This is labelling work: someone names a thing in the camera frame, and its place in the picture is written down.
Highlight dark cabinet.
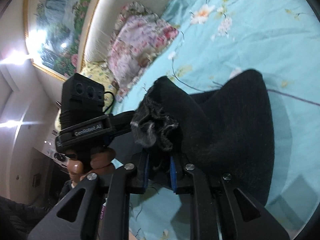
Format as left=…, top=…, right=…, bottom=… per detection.
left=31, top=147, right=75, bottom=205

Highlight floral pink pillow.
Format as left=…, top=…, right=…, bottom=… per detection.
left=106, top=1, right=179, bottom=98

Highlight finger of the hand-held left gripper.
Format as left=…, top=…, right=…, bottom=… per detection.
left=110, top=111, right=140, bottom=138

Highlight turquoise floral bed sheet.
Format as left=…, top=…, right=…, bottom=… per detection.
left=99, top=0, right=320, bottom=240

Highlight yellow floral pillow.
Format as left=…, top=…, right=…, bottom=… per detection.
left=55, top=61, right=120, bottom=133

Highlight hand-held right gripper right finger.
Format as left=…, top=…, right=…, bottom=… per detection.
left=169, top=152, right=291, bottom=240

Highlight black pants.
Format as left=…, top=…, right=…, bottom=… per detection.
left=130, top=68, right=275, bottom=207

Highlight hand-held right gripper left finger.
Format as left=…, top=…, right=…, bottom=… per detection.
left=27, top=151, right=150, bottom=240

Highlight cream padded headboard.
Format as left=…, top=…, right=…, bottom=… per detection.
left=84, top=0, right=193, bottom=65

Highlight framed landscape wall painting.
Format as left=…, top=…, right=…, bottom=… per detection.
left=24, top=0, right=110, bottom=82

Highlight person's left hand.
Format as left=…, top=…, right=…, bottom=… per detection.
left=66, top=147, right=118, bottom=182

